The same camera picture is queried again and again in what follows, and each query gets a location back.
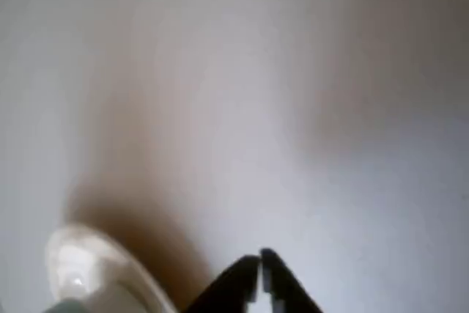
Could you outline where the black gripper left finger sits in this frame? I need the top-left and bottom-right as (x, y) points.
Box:
(185, 254), (262, 313)

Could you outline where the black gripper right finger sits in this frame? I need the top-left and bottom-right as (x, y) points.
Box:
(259, 246), (328, 313)

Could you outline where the cream porcelain saucer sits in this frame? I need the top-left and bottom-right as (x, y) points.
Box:
(45, 222), (175, 313)

